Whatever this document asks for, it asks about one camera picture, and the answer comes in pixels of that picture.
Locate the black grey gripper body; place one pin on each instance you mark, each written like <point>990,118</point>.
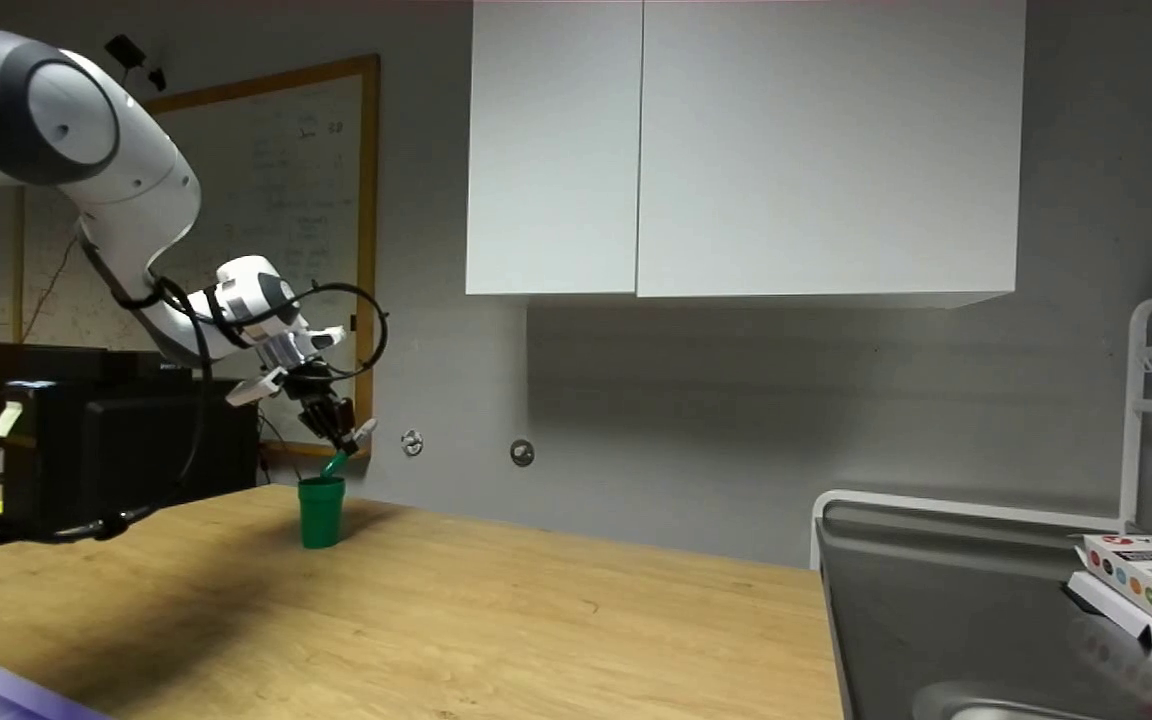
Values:
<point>294,356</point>

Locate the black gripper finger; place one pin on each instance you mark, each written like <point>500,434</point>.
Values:
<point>357,434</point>
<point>319,417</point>

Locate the green capped marker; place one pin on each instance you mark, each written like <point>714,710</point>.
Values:
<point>335,466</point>

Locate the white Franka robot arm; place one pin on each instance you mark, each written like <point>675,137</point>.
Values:
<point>111,174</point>

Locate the green plastic cup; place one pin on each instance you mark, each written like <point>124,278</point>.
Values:
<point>321,515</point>

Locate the wooden framed whiteboard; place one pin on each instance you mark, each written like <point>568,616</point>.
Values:
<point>281,174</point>

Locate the black box device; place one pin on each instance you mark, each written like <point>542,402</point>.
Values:
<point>111,442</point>

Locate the stainless steel sink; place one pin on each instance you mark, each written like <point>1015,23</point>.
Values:
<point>961,615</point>

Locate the white tubular dish rack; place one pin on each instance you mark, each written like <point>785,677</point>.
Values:
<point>1137,402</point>

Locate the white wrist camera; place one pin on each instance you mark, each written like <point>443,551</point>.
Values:
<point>256,388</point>

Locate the white wall socket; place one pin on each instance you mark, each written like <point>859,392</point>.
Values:
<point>414,442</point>

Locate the round metal wall fitting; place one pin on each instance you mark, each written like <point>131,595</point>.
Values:
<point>520,454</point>

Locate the small black mounted camera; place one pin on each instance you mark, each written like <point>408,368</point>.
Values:
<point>133,57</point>

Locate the white wall cabinet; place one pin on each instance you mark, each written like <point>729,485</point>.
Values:
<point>739,147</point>

